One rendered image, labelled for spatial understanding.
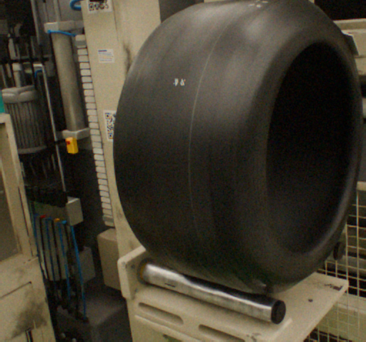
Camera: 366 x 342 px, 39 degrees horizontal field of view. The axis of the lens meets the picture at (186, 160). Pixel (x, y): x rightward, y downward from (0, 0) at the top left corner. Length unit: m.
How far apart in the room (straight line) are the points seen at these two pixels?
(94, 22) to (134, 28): 0.09
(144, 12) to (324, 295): 0.75
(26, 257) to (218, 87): 0.78
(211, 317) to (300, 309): 0.22
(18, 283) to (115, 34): 0.66
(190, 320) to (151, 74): 0.52
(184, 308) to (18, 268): 0.46
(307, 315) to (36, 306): 0.68
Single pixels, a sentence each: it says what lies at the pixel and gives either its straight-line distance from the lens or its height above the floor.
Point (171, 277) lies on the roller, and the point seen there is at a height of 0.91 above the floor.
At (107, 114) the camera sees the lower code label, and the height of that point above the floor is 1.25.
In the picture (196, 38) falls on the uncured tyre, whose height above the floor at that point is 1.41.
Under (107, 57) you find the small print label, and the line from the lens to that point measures 1.18.
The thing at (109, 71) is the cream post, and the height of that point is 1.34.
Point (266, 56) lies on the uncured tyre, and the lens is 0.85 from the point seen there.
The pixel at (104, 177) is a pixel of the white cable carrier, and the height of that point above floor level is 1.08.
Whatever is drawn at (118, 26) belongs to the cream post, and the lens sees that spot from 1.15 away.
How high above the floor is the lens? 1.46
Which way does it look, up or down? 16 degrees down
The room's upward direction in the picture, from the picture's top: 6 degrees counter-clockwise
